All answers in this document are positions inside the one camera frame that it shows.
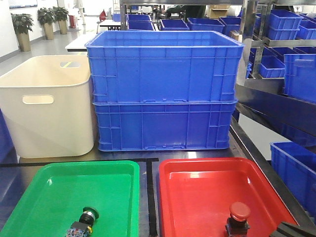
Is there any red mushroom push button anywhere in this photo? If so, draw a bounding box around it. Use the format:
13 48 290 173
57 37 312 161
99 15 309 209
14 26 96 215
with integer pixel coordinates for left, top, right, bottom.
225 201 251 237

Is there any green mushroom push button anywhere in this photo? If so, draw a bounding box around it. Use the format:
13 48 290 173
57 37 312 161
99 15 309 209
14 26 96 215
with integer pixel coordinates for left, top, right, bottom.
66 206 99 237

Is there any lower stacked blue crate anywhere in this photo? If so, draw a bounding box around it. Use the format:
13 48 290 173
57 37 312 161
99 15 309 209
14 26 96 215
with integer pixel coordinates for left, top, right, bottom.
94 100 237 152

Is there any stacked blue crate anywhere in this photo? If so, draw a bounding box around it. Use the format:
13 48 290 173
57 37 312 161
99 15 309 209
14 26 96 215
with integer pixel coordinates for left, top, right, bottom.
85 31 244 103
94 100 237 152

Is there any upper stacked blue crate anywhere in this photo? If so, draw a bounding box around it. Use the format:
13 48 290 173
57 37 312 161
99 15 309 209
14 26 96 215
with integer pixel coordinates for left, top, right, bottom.
85 31 244 103

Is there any red plastic tray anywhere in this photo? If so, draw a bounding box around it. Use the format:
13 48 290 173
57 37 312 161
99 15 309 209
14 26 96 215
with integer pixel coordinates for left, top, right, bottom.
159 158 295 237

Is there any cream plastic basket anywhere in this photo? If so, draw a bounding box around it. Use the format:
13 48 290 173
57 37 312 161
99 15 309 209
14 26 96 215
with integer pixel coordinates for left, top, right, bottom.
0 55 96 158

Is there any green plastic tray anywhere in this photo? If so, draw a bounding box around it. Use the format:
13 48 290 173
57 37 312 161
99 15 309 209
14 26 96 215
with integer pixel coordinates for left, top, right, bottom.
0 160 140 237

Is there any potted plant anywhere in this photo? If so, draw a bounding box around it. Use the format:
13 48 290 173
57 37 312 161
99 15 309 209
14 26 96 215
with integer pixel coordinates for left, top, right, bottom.
53 6 69 35
38 7 55 40
11 13 34 52

